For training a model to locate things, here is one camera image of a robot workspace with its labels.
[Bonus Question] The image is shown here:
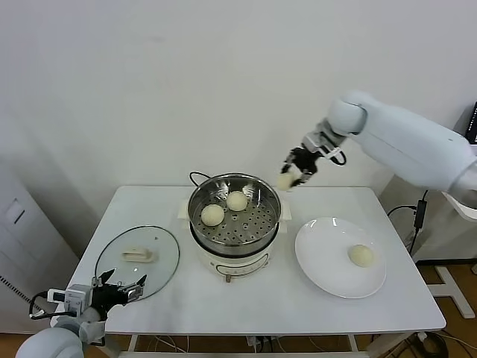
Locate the grey metal cabinet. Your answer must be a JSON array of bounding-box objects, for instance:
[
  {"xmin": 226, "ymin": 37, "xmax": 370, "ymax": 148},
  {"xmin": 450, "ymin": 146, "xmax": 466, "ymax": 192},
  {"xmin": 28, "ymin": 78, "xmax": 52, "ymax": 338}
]
[{"xmin": 0, "ymin": 154, "xmax": 81, "ymax": 335}]

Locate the black coiled floor cable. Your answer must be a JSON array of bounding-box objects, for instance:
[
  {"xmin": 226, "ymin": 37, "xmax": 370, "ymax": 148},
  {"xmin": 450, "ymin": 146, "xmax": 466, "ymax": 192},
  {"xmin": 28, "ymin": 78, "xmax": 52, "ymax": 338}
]
[{"xmin": 413, "ymin": 330, "xmax": 450, "ymax": 358}]

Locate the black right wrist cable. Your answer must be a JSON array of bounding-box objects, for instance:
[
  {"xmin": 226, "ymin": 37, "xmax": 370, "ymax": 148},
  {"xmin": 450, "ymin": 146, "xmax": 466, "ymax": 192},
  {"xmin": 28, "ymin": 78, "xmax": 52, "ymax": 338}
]
[{"xmin": 327, "ymin": 147, "xmax": 348, "ymax": 166}]

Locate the white metal table frame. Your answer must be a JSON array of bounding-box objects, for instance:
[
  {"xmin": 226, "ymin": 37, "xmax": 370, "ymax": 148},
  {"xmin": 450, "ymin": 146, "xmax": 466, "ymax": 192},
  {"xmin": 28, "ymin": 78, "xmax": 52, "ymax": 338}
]
[{"xmin": 83, "ymin": 331, "xmax": 414, "ymax": 358}]

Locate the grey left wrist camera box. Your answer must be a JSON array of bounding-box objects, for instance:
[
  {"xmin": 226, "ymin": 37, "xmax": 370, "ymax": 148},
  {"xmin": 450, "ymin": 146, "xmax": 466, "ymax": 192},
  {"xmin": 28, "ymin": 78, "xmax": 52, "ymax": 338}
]
[{"xmin": 47, "ymin": 285, "xmax": 94, "ymax": 316}]

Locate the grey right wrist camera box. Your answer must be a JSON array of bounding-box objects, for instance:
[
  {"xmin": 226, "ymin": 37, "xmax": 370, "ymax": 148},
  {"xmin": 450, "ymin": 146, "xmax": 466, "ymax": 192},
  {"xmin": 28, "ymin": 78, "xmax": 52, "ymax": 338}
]
[{"xmin": 301, "ymin": 130, "xmax": 327, "ymax": 153}]

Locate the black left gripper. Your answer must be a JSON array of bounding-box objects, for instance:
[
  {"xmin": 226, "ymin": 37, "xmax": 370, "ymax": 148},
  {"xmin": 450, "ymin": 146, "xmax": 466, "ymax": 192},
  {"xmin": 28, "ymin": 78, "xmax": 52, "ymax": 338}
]
[{"xmin": 91, "ymin": 268, "xmax": 148, "ymax": 311}]

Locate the white round plate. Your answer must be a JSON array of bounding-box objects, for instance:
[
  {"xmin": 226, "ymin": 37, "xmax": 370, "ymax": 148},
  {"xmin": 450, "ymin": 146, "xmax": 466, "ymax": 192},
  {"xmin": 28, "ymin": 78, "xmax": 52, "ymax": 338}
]
[{"xmin": 294, "ymin": 217, "xmax": 388, "ymax": 299}]

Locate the cream electric cooker base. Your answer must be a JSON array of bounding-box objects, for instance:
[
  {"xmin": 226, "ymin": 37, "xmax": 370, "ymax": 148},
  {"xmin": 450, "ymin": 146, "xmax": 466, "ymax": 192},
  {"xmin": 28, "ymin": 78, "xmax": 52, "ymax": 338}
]
[{"xmin": 177, "ymin": 199, "xmax": 294, "ymax": 284}]

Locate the stainless steel steamer basket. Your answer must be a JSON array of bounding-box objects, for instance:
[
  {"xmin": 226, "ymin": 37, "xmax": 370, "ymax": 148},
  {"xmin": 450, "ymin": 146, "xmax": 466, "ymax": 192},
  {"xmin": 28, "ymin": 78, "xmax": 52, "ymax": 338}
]
[{"xmin": 187, "ymin": 172, "xmax": 282, "ymax": 253}]

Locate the white power strip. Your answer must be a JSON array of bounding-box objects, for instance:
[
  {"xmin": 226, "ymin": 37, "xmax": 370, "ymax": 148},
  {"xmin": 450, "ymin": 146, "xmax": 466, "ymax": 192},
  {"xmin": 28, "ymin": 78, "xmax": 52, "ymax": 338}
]
[{"xmin": 245, "ymin": 335, "xmax": 279, "ymax": 346}]

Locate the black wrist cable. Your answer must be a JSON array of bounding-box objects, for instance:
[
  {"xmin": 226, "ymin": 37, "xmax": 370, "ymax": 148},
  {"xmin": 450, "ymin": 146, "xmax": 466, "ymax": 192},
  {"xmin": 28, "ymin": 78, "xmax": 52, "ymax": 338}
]
[
  {"xmin": 327, "ymin": 147, "xmax": 348, "ymax": 166},
  {"xmin": 28, "ymin": 292, "xmax": 63, "ymax": 321}
]

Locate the black cooker power cord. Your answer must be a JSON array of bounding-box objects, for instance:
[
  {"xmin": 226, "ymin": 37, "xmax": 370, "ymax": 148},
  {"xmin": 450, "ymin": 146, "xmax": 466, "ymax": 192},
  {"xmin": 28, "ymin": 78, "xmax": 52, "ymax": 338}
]
[{"xmin": 189, "ymin": 171, "xmax": 212, "ymax": 187}]

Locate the round glass pot lid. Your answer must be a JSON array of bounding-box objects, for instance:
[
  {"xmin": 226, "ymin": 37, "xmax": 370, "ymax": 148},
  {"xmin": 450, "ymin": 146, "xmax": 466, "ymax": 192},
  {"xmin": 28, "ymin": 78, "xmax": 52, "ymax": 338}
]
[{"xmin": 95, "ymin": 224, "xmax": 181, "ymax": 301}]

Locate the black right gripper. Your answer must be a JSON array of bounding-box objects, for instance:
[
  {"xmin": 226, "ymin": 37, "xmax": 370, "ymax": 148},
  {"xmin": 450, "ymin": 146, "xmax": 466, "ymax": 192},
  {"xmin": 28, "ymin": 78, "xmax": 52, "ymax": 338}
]
[{"xmin": 281, "ymin": 148, "xmax": 320, "ymax": 188}]

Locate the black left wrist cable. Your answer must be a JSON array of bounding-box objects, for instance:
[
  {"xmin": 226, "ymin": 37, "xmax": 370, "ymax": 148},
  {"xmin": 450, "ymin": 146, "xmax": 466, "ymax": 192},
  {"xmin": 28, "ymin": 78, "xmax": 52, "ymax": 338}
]
[{"xmin": 28, "ymin": 292, "xmax": 63, "ymax": 321}]

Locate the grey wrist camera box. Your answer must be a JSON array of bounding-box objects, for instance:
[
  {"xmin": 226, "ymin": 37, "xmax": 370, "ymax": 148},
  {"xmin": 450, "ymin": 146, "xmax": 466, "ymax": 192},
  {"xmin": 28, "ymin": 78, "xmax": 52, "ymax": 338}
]
[
  {"xmin": 47, "ymin": 285, "xmax": 94, "ymax": 316},
  {"xmin": 301, "ymin": 130, "xmax": 327, "ymax": 153}
]

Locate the black laptop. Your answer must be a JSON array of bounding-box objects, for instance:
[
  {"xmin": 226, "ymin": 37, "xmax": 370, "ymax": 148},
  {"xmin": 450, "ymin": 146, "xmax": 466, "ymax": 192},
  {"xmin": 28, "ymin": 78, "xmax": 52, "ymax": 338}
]
[{"xmin": 465, "ymin": 101, "xmax": 477, "ymax": 145}]

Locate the white steamed baozi bun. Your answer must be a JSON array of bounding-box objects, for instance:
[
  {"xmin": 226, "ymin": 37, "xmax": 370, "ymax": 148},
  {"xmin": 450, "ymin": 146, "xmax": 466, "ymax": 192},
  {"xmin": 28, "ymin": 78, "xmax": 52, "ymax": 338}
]
[
  {"xmin": 277, "ymin": 172, "xmax": 297, "ymax": 192},
  {"xmin": 348, "ymin": 244, "xmax": 375, "ymax": 269},
  {"xmin": 227, "ymin": 190, "xmax": 248, "ymax": 213},
  {"xmin": 200, "ymin": 204, "xmax": 226, "ymax": 227}
]

